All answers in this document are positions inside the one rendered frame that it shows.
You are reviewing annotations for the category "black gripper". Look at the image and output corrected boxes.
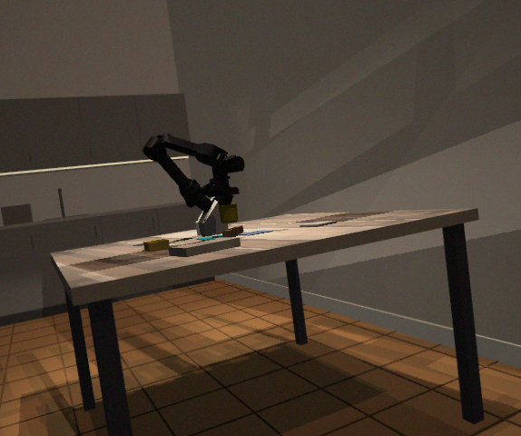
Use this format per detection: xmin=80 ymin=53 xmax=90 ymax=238
xmin=208 ymin=173 xmax=239 ymax=205

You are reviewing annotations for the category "yellow cup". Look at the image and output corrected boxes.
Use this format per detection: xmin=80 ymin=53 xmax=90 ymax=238
xmin=219 ymin=204 xmax=238 ymax=223

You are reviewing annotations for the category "yellow rectangular block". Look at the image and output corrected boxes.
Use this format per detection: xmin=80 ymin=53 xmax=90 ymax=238
xmin=143 ymin=239 xmax=170 ymax=252

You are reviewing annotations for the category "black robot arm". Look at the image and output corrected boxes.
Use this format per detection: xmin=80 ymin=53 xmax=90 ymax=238
xmin=143 ymin=133 xmax=244 ymax=214

